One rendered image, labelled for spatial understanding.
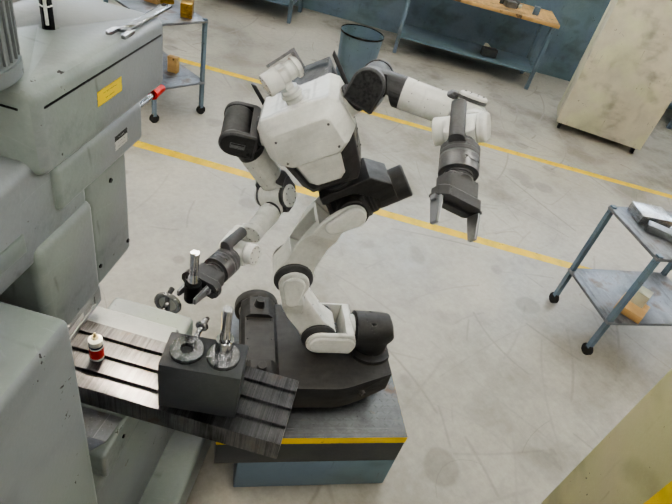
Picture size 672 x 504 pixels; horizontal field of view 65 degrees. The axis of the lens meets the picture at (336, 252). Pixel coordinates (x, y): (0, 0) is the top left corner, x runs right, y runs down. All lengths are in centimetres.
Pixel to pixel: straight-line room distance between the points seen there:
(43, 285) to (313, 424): 140
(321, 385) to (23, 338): 139
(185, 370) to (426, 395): 181
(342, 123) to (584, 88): 554
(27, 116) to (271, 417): 105
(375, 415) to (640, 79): 539
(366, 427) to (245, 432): 83
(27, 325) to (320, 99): 92
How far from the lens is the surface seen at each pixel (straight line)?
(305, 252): 185
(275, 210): 178
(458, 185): 114
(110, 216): 134
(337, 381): 220
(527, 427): 320
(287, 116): 153
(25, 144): 100
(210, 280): 154
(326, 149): 155
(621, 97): 696
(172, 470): 236
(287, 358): 223
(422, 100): 151
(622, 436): 212
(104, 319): 197
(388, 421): 237
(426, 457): 283
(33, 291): 116
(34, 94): 96
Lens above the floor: 230
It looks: 38 degrees down
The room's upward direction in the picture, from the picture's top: 15 degrees clockwise
